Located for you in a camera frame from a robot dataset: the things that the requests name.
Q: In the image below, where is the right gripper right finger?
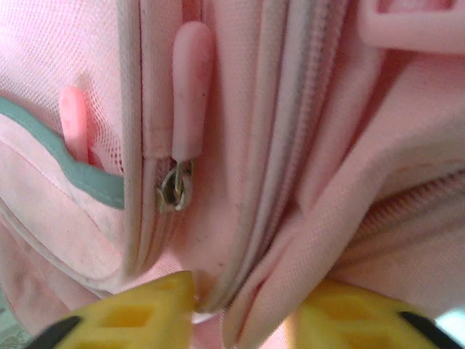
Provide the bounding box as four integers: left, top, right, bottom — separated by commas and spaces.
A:
290, 278, 465, 349

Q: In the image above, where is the pink backpack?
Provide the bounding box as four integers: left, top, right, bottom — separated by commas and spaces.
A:
0, 0, 465, 349

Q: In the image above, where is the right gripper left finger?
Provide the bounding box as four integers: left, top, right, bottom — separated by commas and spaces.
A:
25, 270, 199, 349

